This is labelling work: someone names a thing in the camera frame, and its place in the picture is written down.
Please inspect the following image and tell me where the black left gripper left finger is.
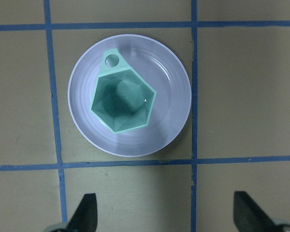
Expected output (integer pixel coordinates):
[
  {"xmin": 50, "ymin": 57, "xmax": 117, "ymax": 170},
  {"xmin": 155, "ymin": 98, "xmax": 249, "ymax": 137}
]
[{"xmin": 65, "ymin": 193, "xmax": 97, "ymax": 232}]

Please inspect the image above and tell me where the lilac round plate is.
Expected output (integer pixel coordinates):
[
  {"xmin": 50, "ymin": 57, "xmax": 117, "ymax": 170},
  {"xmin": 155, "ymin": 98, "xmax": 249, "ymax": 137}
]
[{"xmin": 68, "ymin": 34, "xmax": 191, "ymax": 157}]

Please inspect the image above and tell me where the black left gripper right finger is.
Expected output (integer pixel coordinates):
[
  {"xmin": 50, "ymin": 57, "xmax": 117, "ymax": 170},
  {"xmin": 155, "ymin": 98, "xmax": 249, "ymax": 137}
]
[{"xmin": 233, "ymin": 191, "xmax": 279, "ymax": 232}]

